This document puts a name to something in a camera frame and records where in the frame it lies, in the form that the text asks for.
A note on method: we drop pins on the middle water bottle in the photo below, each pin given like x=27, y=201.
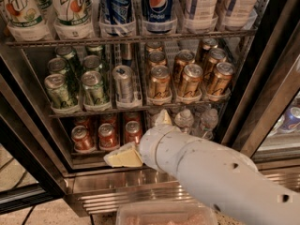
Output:
x=184, y=120

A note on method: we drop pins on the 7up bottle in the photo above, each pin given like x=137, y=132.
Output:
x=24, y=13
x=71, y=12

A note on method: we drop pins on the orange can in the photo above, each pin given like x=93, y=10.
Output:
x=133, y=132
x=107, y=139
x=83, y=141

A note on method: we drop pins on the wire shelf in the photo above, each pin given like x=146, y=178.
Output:
x=131, y=39
x=137, y=109

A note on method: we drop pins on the left pepsi bottle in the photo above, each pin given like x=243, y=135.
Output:
x=118, y=13

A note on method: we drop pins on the right pepsi bottle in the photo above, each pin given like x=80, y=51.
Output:
x=158, y=14

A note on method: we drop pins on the middle left gold can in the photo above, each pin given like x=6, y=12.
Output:
x=157, y=58

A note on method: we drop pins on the middle left green can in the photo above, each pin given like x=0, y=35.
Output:
x=60, y=65

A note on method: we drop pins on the middle centre gold can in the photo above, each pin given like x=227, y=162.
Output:
x=183, y=58

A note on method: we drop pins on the white labelled bottle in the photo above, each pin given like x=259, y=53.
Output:
x=199, y=9
x=236, y=12

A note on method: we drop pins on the right white labelled bottle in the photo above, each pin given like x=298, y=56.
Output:
x=236, y=12

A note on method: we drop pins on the back left green can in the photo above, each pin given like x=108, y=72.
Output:
x=70, y=54

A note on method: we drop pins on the gold can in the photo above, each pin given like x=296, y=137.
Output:
x=214, y=56
x=157, y=58
x=220, y=78
x=159, y=82
x=183, y=58
x=205, y=45
x=152, y=46
x=192, y=75

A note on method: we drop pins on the back slim blue can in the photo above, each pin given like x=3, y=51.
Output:
x=126, y=54

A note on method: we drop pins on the middle wire shelf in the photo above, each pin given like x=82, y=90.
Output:
x=137, y=109

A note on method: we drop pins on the silver redbull can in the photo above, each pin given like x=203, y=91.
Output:
x=123, y=83

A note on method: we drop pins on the left 7up bottle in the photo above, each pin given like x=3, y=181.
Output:
x=24, y=13

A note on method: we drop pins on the back right gold can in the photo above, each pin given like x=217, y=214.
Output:
x=205, y=45

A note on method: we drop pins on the front left green can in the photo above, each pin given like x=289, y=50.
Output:
x=57, y=89

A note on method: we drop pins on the left white labelled bottle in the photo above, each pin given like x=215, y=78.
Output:
x=199, y=9

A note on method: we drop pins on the front middle gold can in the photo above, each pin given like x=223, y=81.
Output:
x=192, y=75

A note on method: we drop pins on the front left gold can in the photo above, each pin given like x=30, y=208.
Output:
x=159, y=82

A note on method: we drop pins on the water bottle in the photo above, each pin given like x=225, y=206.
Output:
x=184, y=120
x=208, y=121

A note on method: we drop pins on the front middle orange can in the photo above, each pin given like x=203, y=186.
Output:
x=107, y=139

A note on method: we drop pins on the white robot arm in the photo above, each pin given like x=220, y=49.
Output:
x=213, y=174

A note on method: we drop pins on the front right orange can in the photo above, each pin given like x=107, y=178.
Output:
x=133, y=132

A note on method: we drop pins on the green can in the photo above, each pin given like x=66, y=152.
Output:
x=94, y=88
x=98, y=50
x=57, y=89
x=70, y=54
x=60, y=65
x=94, y=62

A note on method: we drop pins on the back left gold can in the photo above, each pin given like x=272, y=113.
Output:
x=152, y=46

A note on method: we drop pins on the blue can behind glass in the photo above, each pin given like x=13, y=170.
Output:
x=291, y=120

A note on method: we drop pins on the upper wire shelf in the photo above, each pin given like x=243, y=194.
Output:
x=131, y=39

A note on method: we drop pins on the right water bottle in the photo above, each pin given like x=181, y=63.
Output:
x=208, y=121

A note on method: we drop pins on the front right gold can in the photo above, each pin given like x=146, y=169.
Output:
x=220, y=78

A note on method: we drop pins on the front left orange can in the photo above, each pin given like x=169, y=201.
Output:
x=83, y=141

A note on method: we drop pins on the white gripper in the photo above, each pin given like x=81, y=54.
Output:
x=149, y=148

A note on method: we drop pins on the pepsi bottle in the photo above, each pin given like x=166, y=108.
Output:
x=118, y=13
x=158, y=14

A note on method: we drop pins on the middle right gold can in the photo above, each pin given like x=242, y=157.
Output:
x=214, y=56

